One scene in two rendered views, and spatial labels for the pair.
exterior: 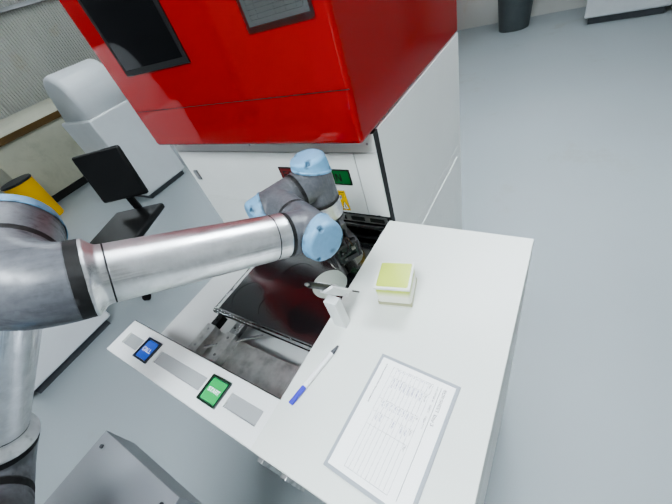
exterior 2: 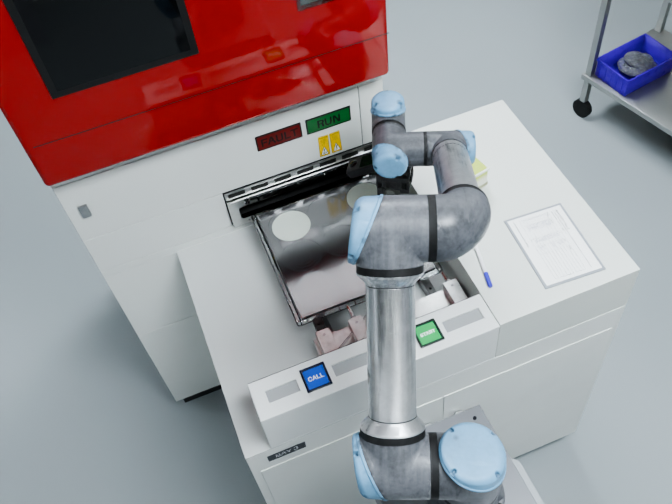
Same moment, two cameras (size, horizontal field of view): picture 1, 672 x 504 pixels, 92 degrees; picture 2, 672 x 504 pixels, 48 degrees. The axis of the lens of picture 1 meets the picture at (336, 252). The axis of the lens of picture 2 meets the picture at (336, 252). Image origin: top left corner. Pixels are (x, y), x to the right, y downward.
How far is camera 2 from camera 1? 1.42 m
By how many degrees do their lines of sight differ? 41
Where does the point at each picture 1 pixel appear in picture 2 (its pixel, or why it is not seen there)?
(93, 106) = not seen: outside the picture
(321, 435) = (527, 281)
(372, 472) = (569, 268)
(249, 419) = (474, 320)
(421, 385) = (543, 217)
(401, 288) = (484, 170)
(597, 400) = not seen: hidden behind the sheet
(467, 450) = (592, 224)
